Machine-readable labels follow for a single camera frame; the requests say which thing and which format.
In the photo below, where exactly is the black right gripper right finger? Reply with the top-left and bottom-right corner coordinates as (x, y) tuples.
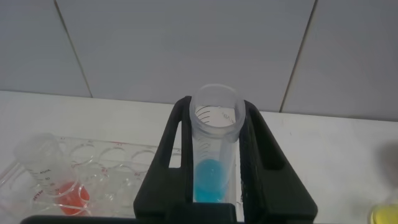
(238, 99), (318, 223)

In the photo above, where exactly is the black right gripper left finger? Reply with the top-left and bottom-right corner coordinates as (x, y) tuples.
(133, 95), (195, 220)

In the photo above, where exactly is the test tube with blue pigment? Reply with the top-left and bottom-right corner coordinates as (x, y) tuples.
(188, 83), (246, 205)

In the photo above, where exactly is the clear plastic test tube rack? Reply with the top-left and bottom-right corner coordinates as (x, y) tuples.
(0, 135), (183, 218)

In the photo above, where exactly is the test tube with red pigment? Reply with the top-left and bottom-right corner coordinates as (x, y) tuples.
(14, 133), (91, 217)

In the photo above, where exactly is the clear glass beaker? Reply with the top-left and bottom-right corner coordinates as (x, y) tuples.
(368, 139), (398, 224)

